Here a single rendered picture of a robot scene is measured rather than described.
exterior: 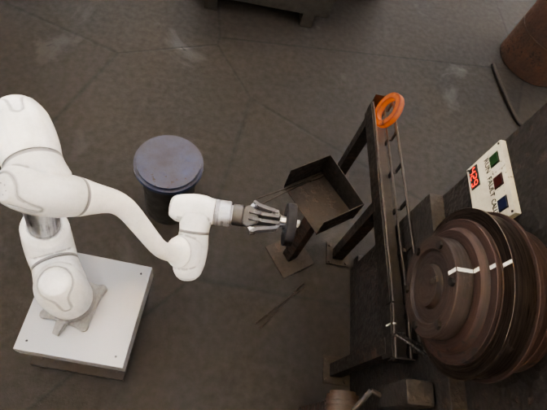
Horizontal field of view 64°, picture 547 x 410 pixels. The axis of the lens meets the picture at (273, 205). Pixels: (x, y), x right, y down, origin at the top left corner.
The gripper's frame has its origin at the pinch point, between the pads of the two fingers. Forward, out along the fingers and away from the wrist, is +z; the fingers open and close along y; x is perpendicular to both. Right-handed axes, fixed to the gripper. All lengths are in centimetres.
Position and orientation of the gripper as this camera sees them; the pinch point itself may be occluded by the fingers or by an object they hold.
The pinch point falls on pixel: (289, 222)
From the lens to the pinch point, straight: 151.7
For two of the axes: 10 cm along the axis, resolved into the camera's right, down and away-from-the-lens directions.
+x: 1.4, -4.8, -8.7
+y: -0.8, 8.7, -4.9
